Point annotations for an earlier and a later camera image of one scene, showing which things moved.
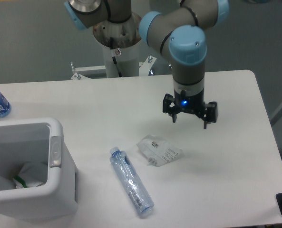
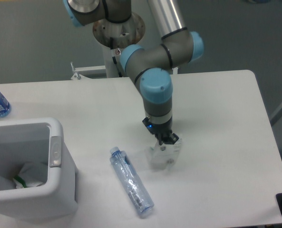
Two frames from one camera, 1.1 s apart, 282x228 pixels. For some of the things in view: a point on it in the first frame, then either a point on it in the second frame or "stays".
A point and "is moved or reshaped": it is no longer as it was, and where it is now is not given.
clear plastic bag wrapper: x=158 y=151 is moved or reshaped
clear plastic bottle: x=141 y=200 stays
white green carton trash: x=32 y=174 stays
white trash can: x=14 y=142 stays
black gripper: x=183 y=102 -> x=160 y=129
